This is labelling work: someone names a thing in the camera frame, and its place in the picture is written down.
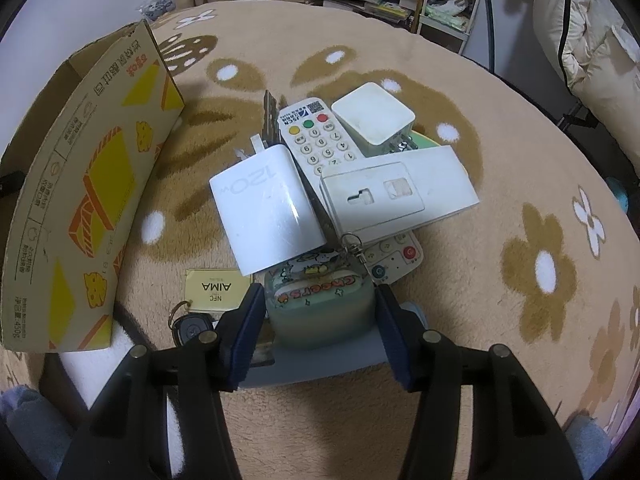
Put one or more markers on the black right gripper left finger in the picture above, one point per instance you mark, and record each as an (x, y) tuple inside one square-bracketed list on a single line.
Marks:
[(228, 349)]

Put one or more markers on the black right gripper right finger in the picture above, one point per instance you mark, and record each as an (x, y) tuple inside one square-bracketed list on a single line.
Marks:
[(419, 358)]

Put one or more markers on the black car key fob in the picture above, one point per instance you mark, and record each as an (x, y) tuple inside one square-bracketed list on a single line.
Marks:
[(186, 325)]

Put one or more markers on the yellow AIMA NFC tag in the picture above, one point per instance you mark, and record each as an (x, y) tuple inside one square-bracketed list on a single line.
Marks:
[(215, 291)]

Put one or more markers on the grey blue device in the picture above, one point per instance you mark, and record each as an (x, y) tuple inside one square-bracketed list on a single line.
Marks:
[(290, 365)]

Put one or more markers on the green earbuds case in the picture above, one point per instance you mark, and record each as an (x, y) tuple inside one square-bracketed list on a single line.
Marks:
[(319, 298)]

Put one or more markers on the white 120W charger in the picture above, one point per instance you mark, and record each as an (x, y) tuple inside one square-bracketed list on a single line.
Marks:
[(264, 209)]

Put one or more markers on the white rectangular power adapter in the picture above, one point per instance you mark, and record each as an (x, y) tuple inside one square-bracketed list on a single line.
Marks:
[(379, 197)]

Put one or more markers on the brown cardboard box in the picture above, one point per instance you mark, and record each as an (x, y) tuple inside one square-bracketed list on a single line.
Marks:
[(86, 149)]

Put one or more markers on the green cartoon coaster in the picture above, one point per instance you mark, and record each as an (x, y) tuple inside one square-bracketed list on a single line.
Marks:
[(415, 141)]

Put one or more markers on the metal keys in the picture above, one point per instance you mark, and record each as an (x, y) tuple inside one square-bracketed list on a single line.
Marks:
[(270, 127)]

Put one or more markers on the white cube charger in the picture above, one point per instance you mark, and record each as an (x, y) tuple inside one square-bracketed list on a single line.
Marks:
[(374, 118)]

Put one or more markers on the white remote control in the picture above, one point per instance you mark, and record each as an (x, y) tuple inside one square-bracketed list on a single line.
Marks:
[(318, 142)]

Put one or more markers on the white metal rack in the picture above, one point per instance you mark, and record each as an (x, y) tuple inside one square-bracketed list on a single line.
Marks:
[(448, 23)]

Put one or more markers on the white bedding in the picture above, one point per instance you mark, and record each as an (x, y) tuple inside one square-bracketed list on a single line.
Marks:
[(593, 51)]

